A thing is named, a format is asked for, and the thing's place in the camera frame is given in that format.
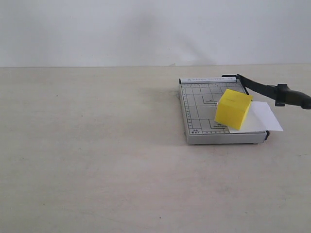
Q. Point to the white paper sheet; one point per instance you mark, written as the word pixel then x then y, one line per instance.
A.
pixel 259 118

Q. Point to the black cutter blade arm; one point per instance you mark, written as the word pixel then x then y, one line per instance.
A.
pixel 281 93

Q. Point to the yellow cube block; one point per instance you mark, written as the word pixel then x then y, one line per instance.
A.
pixel 232 109

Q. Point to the grey paper cutter base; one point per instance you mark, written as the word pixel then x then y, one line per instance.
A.
pixel 199 98

